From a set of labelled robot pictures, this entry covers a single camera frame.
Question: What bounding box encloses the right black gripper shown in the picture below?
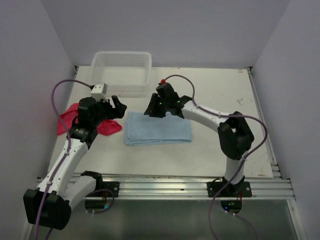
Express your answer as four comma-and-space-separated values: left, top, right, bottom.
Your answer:
144, 93, 169, 119

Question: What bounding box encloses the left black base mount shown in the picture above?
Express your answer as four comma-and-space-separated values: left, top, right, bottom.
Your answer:
86, 181, 120, 198

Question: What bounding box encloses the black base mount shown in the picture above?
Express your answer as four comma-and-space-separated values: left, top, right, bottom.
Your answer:
206, 177, 253, 198
86, 181, 120, 198

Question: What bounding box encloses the aluminium side rail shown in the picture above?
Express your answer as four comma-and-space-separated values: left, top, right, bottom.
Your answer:
247, 66, 282, 179

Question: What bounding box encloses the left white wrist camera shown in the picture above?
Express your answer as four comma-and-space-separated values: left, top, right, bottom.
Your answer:
90, 82, 108, 102

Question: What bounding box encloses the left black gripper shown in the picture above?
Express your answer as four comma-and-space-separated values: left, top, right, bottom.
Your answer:
92, 95, 126, 127

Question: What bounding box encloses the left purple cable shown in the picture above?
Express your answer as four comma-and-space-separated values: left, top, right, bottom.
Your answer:
33, 79, 96, 240

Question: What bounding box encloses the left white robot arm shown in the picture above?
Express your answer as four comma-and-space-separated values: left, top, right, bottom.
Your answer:
23, 95, 127, 230

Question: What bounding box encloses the aluminium front rail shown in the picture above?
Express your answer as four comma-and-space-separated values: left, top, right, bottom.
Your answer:
102, 174, 295, 200

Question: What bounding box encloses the red towel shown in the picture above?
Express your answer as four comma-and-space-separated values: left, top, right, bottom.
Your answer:
56, 103, 123, 136

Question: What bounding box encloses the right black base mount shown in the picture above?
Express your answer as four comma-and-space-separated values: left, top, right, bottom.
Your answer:
206, 177, 253, 198

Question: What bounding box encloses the white plastic mesh basket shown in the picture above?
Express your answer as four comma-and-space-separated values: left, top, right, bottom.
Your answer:
88, 51, 152, 93

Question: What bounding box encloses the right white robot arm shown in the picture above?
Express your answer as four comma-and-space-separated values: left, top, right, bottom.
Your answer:
144, 83, 255, 197

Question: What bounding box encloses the light blue towel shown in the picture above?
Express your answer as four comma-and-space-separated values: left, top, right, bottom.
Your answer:
124, 112, 192, 146

